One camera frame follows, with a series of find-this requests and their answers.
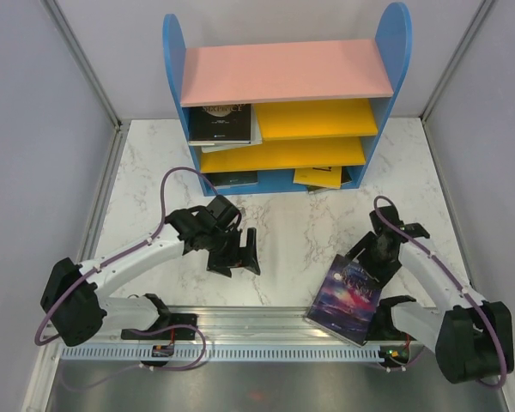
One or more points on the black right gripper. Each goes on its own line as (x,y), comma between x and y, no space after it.
(378,275)

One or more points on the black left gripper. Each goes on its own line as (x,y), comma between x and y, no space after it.
(244,257)

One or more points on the purple Robinson Crusoe book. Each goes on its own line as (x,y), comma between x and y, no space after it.
(345,302)

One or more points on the teal ocean cover book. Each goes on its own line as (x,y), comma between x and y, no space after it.
(232,179)

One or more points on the yellow Little Prince book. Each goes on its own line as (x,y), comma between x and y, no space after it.
(324,177)

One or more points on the pale grey Gatsby book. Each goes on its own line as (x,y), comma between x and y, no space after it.
(255,138)

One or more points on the black Moon and Sixpence book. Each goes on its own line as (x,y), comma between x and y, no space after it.
(223,124)

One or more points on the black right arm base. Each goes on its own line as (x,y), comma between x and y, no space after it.
(381,328)

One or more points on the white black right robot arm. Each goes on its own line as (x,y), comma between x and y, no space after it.
(470,337)

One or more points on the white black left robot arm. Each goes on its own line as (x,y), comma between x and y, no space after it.
(79,299)

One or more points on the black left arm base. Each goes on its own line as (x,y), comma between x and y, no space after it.
(166,327)

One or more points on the blue pink yellow shelf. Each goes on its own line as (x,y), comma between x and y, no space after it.
(338,94)

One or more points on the light blue slotted cable duct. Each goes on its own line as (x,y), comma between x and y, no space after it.
(187,352)

